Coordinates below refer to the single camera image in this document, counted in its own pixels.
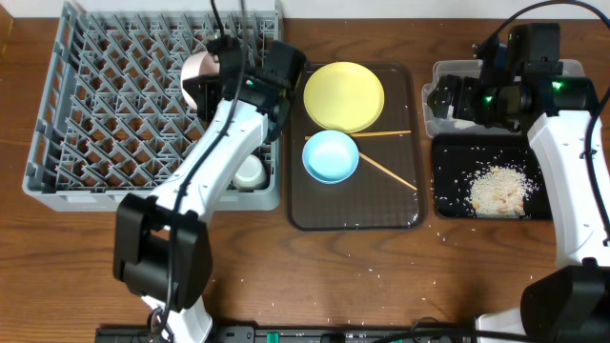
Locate yellow plate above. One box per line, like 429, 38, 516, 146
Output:
303, 62, 385, 133

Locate black waste tray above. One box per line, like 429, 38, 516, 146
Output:
432, 134, 551, 220

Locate wooden chopstick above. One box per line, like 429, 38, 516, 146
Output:
304, 130, 412, 141
359, 152, 417, 191

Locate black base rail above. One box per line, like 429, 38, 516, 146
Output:
93, 325, 478, 343

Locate light blue bowl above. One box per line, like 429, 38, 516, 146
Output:
301, 131, 359, 184

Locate clear plastic bin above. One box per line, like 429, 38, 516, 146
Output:
421, 60, 599, 138

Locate dark brown serving tray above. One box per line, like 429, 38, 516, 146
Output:
284, 62, 427, 232

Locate white plastic cup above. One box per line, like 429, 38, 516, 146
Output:
232, 154, 267, 192

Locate rice and food scraps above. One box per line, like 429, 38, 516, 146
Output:
466, 166, 539, 218

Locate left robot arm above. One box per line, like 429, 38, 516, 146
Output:
112, 37, 307, 342

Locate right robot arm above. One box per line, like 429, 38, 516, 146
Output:
422, 23, 609, 342

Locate grey dish rack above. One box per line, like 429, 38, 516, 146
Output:
22, 2, 283, 212

